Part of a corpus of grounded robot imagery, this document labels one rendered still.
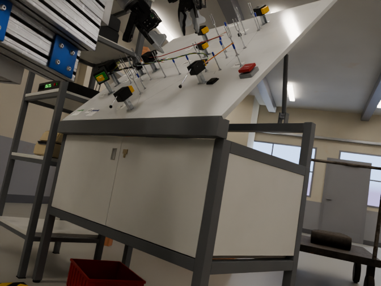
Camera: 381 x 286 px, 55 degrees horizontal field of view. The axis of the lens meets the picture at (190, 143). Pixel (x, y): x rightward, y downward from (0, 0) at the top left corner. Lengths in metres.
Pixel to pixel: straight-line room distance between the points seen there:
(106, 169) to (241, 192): 0.68
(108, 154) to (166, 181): 0.44
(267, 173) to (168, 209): 0.40
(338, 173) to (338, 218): 1.23
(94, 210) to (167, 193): 0.49
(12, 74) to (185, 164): 0.63
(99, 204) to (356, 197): 9.66
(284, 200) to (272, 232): 0.14
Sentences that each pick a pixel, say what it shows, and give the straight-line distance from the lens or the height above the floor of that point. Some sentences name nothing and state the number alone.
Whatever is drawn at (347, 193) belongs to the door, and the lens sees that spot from 10.94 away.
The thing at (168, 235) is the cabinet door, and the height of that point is 0.45.
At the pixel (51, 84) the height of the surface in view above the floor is 1.10.
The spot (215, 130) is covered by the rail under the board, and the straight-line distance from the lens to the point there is 1.19.
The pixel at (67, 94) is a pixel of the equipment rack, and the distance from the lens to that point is 2.25.
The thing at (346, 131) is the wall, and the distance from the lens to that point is 11.21.
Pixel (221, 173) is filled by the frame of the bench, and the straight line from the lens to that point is 1.21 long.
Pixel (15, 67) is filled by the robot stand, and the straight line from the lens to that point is 1.03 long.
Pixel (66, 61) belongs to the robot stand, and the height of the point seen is 0.89.
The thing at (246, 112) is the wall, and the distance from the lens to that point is 10.48.
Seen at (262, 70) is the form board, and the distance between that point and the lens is 1.42.
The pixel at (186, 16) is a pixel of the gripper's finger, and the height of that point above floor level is 1.30.
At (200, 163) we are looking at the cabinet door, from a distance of 1.27.
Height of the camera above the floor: 0.61
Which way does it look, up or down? 7 degrees up
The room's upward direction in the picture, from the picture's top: 10 degrees clockwise
